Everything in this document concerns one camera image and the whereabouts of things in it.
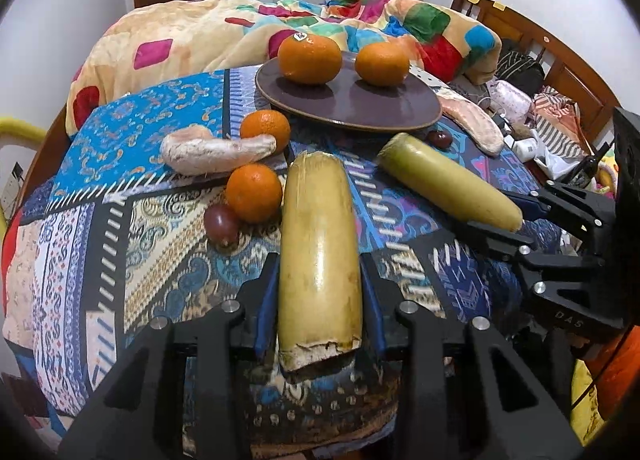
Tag orange cloth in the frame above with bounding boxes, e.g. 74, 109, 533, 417
582, 327, 640, 422

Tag pale pink root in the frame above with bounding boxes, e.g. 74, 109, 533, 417
160, 125, 278, 176
440, 98, 505, 156

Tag thick yellow sugarcane piece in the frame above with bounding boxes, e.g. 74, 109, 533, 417
276, 151, 364, 374

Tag colourful patchwork quilt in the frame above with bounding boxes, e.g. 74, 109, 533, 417
66, 0, 503, 137

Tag orange with white sticker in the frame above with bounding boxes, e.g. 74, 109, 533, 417
277, 32, 344, 86

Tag white plastic bag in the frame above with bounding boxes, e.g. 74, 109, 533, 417
532, 139, 589, 182

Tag yellow padded bar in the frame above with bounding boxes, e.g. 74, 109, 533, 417
0, 115, 51, 241

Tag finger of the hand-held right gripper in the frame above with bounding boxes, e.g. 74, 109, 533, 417
500, 179, 618, 243
451, 219, 608, 287

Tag blue patterned blanket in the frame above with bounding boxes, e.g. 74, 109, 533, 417
0, 65, 568, 460

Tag pink dotted pouch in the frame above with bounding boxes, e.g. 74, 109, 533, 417
492, 80, 534, 114

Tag wooden headboard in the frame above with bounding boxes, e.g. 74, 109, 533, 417
450, 0, 624, 142

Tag slim green-yellow sugarcane piece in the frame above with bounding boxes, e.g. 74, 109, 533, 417
376, 133, 525, 233

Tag dark wine bottle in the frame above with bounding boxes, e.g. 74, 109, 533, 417
567, 142, 612, 189

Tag brown oval plate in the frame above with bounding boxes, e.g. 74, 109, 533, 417
255, 51, 444, 133

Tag black bag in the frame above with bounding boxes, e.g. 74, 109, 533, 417
494, 51, 546, 96

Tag striped cloth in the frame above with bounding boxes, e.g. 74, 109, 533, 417
529, 85, 597, 157

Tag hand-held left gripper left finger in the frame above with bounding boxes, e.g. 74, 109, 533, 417
59, 253, 281, 460

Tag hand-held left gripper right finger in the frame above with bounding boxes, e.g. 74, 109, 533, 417
359, 253, 585, 460

